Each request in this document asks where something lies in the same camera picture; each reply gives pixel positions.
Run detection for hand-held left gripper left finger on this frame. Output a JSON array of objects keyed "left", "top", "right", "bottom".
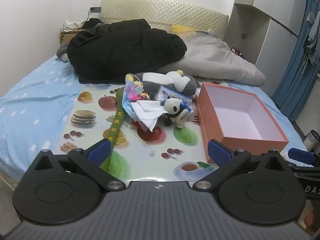
[{"left": 32, "top": 139, "right": 127, "bottom": 193}]

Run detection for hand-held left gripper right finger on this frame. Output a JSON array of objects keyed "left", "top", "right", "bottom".
[{"left": 194, "top": 139, "right": 288, "bottom": 192}]

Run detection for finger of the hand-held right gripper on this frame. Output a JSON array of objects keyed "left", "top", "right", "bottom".
[{"left": 287, "top": 148, "right": 317, "bottom": 173}]

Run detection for pink cardboard box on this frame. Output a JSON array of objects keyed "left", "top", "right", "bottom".
[{"left": 194, "top": 81, "right": 289, "bottom": 164}]

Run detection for blue face mask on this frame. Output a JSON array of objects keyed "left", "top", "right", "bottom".
[{"left": 122, "top": 90, "right": 140, "bottom": 120}]

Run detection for panda plush toy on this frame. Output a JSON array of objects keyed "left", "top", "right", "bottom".
[{"left": 160, "top": 97, "right": 189, "bottom": 129}]

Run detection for pink tassel charm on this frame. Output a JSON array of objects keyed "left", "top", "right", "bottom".
[{"left": 126, "top": 84, "right": 150, "bottom": 102}]

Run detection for blue white plastic bag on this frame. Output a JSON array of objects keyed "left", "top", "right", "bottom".
[{"left": 155, "top": 85, "right": 194, "bottom": 115}]

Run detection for person's right hand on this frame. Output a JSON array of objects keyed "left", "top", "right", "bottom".
[{"left": 304, "top": 201, "right": 320, "bottom": 233}]

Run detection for white trash bin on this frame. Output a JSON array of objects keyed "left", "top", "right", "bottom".
[{"left": 304, "top": 129, "right": 320, "bottom": 153}]

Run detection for long green padded stick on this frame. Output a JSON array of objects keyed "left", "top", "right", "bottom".
[{"left": 99, "top": 87, "right": 127, "bottom": 173}]

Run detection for fruit printed mat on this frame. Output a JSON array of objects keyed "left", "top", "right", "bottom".
[{"left": 59, "top": 79, "right": 290, "bottom": 183}]

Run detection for blue curtain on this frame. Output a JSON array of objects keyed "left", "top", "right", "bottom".
[{"left": 271, "top": 0, "right": 320, "bottom": 120}]

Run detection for grey white penguin plush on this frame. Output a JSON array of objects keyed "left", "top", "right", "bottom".
[{"left": 134, "top": 70, "right": 198, "bottom": 96}]

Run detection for light blue bed sheet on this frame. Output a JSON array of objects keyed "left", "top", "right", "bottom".
[{"left": 0, "top": 55, "right": 308, "bottom": 180}]

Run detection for grey duvet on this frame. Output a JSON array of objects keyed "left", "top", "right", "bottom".
[{"left": 157, "top": 29, "right": 266, "bottom": 87}]

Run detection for row of small bottles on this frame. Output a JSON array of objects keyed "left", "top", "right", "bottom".
[{"left": 229, "top": 45, "right": 244, "bottom": 57}]

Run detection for black jacket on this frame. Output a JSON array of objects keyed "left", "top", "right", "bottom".
[{"left": 66, "top": 18, "right": 188, "bottom": 84}]

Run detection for grey fabric bundle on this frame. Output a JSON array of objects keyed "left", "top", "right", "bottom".
[{"left": 56, "top": 43, "right": 70, "bottom": 63}]

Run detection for hanging denim garment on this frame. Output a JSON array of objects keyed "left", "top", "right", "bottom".
[{"left": 302, "top": 12, "right": 320, "bottom": 68}]

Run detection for white wardrobe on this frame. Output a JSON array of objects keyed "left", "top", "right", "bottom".
[{"left": 225, "top": 0, "right": 308, "bottom": 67}]

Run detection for brown cardboard box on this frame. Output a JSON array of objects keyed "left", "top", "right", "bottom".
[{"left": 59, "top": 31, "right": 78, "bottom": 45}]

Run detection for patterned pillow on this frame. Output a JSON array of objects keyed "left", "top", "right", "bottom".
[{"left": 194, "top": 29, "right": 220, "bottom": 40}]

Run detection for yellow pillow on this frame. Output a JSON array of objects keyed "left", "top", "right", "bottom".
[{"left": 171, "top": 24, "right": 197, "bottom": 35}]

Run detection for cream quilted headboard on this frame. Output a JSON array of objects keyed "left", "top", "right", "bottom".
[{"left": 100, "top": 0, "right": 230, "bottom": 43}]

